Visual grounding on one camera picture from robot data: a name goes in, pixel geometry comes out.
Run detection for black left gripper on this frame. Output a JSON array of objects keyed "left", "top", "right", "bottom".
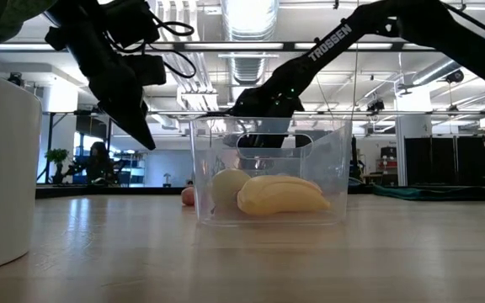
[{"left": 44, "top": 0, "right": 168, "bottom": 152}]

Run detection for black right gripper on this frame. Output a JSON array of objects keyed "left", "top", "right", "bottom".
[{"left": 225, "top": 83, "right": 306, "bottom": 149}]

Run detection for clear plastic tupperware container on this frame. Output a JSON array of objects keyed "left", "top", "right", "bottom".
[{"left": 189, "top": 116, "right": 353, "bottom": 227}]

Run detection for yellow lemon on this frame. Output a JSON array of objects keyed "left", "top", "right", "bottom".
[{"left": 211, "top": 167, "right": 252, "bottom": 208}]

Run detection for yellow banana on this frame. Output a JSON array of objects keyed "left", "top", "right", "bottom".
[{"left": 237, "top": 174, "right": 332, "bottom": 217}]

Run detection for pink peach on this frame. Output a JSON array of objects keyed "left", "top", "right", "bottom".
[{"left": 180, "top": 186, "right": 196, "bottom": 207}]

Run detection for person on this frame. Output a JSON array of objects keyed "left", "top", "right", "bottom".
[{"left": 67, "top": 141, "right": 121, "bottom": 187}]

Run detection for green potted plant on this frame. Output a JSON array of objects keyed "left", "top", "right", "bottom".
[{"left": 45, "top": 147, "right": 70, "bottom": 185}]

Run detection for white plant pot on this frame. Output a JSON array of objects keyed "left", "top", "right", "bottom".
[{"left": 0, "top": 69, "right": 44, "bottom": 274}]

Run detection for white column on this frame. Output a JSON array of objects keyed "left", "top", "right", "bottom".
[{"left": 395, "top": 90, "right": 433, "bottom": 186}]

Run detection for folded dark green cloth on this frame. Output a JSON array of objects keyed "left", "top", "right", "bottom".
[{"left": 371, "top": 184, "right": 485, "bottom": 202}]

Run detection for black partition panels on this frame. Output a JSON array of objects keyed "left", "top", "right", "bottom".
[{"left": 404, "top": 135, "right": 485, "bottom": 186}]

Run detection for silver ventilation duct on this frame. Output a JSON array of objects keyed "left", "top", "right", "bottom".
[{"left": 221, "top": 0, "right": 280, "bottom": 85}]

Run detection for black metal table frame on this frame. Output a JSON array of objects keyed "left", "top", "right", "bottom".
[{"left": 35, "top": 184, "right": 485, "bottom": 201}]

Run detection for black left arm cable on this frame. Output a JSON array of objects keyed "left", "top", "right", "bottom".
[{"left": 143, "top": 10, "right": 197, "bottom": 80}]

